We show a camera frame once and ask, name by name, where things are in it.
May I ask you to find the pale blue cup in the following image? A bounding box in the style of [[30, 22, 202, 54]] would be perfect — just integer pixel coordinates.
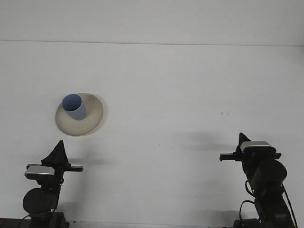
[[61, 94, 86, 121]]

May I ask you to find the pale round plate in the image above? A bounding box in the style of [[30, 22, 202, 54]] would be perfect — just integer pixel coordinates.
[[55, 92, 105, 137]]

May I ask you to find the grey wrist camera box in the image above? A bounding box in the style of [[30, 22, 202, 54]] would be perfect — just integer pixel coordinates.
[[239, 141, 277, 154], [24, 165, 56, 181]]

